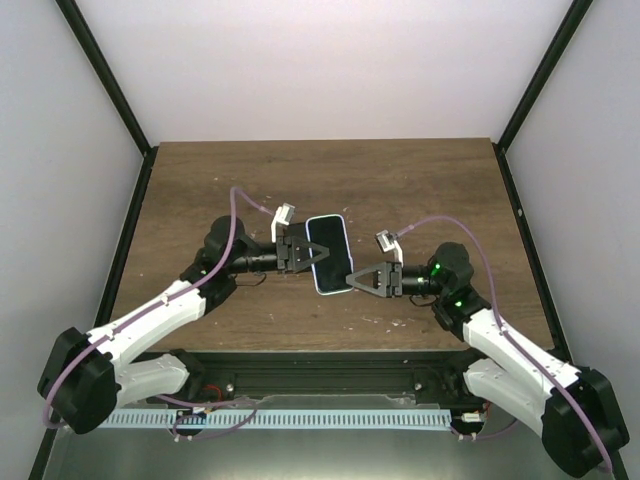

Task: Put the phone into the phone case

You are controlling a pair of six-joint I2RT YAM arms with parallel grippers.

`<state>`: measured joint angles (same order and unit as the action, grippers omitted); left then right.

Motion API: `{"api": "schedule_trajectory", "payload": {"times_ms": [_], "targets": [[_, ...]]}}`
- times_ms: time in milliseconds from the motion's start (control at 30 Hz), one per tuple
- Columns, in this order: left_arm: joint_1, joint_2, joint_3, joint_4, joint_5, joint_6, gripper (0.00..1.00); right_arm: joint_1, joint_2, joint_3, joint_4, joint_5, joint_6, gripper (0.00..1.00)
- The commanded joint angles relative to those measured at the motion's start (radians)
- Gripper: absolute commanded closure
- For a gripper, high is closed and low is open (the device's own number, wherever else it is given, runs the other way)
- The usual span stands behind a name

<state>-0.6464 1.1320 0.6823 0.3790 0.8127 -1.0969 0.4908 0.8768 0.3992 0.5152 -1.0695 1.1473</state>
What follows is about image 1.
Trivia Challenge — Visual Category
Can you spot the black front rail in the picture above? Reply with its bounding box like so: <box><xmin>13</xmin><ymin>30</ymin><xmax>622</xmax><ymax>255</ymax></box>
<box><xmin>184</xmin><ymin>352</ymin><xmax>501</xmax><ymax>401</ymax></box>

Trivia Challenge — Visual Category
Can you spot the black frame post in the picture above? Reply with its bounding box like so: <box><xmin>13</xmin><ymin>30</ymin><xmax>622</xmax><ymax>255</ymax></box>
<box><xmin>54</xmin><ymin>0</ymin><xmax>153</xmax><ymax>156</ymax></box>
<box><xmin>497</xmin><ymin>0</ymin><xmax>594</xmax><ymax>151</ymax></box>

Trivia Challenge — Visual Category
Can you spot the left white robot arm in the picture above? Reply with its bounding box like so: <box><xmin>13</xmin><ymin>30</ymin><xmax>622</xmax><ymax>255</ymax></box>
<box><xmin>37</xmin><ymin>215</ymin><xmax>341</xmax><ymax>434</ymax></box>

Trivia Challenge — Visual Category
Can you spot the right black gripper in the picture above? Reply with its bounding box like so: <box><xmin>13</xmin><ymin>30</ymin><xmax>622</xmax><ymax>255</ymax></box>
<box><xmin>345</xmin><ymin>262</ymin><xmax>446</xmax><ymax>299</ymax></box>

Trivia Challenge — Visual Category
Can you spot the left black frame post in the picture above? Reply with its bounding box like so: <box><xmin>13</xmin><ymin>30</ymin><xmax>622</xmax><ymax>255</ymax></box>
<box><xmin>54</xmin><ymin>0</ymin><xmax>153</xmax><ymax>156</ymax></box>

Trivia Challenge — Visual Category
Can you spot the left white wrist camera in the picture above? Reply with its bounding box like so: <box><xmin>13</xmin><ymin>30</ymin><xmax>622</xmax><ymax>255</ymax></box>
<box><xmin>271</xmin><ymin>203</ymin><xmax>295</xmax><ymax>243</ymax></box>

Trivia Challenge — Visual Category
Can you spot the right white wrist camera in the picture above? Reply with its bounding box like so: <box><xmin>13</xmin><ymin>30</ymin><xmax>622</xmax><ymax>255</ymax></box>
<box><xmin>375</xmin><ymin>230</ymin><xmax>404</xmax><ymax>264</ymax></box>

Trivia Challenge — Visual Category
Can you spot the light blue phone case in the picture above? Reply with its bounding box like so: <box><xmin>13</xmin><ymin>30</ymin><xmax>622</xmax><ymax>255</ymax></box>
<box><xmin>304</xmin><ymin>213</ymin><xmax>355</xmax><ymax>297</ymax></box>

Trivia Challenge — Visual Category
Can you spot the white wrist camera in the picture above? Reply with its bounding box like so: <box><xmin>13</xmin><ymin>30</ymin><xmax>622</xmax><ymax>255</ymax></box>
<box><xmin>271</xmin><ymin>203</ymin><xmax>295</xmax><ymax>243</ymax></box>
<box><xmin>375</xmin><ymin>230</ymin><xmax>404</xmax><ymax>264</ymax></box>

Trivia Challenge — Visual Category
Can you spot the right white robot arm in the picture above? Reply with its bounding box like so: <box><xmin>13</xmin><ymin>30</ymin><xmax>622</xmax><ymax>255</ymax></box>
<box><xmin>346</xmin><ymin>242</ymin><xmax>630</xmax><ymax>478</ymax></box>

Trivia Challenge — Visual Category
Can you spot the right black frame post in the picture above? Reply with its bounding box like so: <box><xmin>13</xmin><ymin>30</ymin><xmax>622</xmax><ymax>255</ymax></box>
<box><xmin>497</xmin><ymin>0</ymin><xmax>594</xmax><ymax>151</ymax></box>

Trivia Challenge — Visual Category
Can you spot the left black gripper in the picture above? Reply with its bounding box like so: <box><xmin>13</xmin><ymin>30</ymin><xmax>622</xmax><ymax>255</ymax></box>
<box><xmin>228</xmin><ymin>236</ymin><xmax>329</xmax><ymax>275</ymax></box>

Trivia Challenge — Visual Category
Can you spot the light blue slotted strip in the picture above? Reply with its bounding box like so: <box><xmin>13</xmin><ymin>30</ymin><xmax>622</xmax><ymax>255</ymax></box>
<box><xmin>100</xmin><ymin>408</ymin><xmax>452</xmax><ymax>431</ymax></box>

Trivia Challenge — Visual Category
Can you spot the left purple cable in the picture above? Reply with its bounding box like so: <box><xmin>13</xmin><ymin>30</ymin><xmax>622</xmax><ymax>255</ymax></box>
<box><xmin>40</xmin><ymin>187</ymin><xmax>279</xmax><ymax>431</ymax></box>

